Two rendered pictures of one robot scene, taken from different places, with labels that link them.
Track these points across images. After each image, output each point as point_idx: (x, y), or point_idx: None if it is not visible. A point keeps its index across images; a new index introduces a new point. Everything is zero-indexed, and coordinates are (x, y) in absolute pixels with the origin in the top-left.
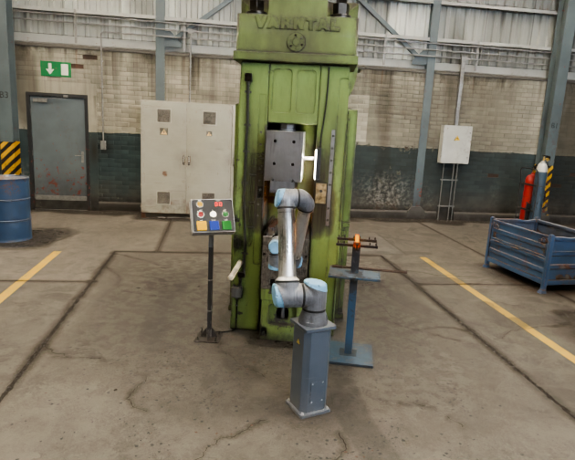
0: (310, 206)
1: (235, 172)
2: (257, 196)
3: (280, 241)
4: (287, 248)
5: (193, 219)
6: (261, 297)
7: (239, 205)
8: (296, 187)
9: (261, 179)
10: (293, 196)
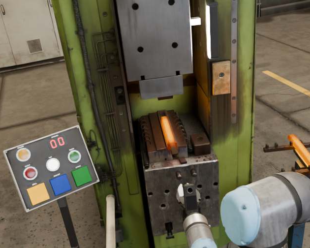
0: None
1: (72, 72)
2: (117, 101)
3: None
4: None
5: (20, 187)
6: (156, 245)
7: (91, 122)
8: None
9: (118, 74)
10: (285, 213)
